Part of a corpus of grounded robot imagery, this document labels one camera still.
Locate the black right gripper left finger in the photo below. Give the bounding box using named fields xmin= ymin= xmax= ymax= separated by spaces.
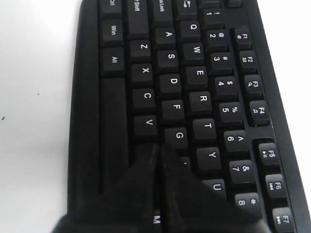
xmin=53 ymin=144 xmax=159 ymax=233

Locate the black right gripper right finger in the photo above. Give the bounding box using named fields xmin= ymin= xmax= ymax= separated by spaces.
xmin=159 ymin=144 xmax=271 ymax=233

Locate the black acer keyboard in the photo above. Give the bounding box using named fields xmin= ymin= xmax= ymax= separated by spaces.
xmin=68 ymin=0 xmax=311 ymax=233

